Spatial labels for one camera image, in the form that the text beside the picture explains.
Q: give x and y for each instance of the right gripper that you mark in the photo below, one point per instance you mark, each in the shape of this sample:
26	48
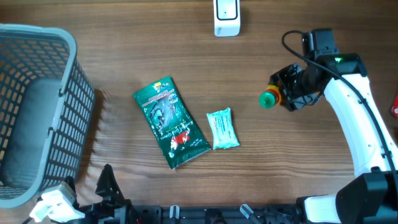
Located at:
291	101

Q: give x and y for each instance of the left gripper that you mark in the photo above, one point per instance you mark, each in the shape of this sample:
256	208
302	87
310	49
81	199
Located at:
113	197

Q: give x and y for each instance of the red sauce bottle green cap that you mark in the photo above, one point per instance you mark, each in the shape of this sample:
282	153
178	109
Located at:
270	97

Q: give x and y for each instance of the teal wet wipes pack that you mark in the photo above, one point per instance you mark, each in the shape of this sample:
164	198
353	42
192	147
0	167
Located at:
221	125

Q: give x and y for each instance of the green snack packet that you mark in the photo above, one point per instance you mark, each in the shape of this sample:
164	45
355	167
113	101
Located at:
179	137

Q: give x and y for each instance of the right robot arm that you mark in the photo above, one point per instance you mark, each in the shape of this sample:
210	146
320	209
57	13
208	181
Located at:
342	80

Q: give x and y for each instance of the white barcode scanner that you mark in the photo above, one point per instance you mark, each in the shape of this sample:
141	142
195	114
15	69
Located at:
227	18

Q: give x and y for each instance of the grey plastic mesh basket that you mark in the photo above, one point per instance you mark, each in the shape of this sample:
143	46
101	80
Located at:
47	103

